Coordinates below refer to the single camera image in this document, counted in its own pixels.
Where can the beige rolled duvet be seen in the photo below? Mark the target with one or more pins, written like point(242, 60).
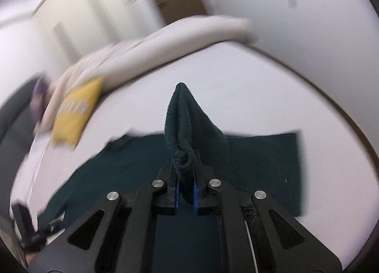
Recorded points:
point(118, 63)

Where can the white wardrobe with handles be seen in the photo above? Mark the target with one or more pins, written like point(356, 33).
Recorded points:
point(72, 29)

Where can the dark grey bed headboard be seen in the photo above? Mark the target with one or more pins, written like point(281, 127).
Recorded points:
point(17, 128)

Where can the white bed sheet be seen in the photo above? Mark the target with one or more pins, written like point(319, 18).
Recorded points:
point(244, 93)

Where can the yellow patterned cushion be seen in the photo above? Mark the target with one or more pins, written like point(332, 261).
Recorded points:
point(75, 111)

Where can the dark green sweater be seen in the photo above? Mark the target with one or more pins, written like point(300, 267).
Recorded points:
point(185, 242)

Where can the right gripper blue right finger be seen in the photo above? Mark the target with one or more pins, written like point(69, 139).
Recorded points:
point(205, 202)

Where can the purple patterned cushion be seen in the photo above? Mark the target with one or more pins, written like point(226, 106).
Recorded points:
point(39, 100)

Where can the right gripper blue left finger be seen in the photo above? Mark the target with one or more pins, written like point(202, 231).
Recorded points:
point(169, 199)

